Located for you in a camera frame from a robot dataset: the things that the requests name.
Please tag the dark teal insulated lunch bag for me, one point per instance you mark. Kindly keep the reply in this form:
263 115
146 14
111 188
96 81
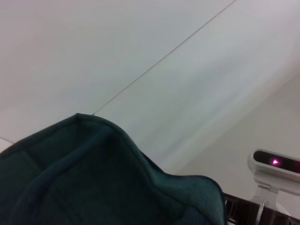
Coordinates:
93 175

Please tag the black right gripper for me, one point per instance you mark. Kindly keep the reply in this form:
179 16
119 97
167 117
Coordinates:
286 219

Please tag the silver depth camera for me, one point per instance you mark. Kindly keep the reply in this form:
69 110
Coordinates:
274 164

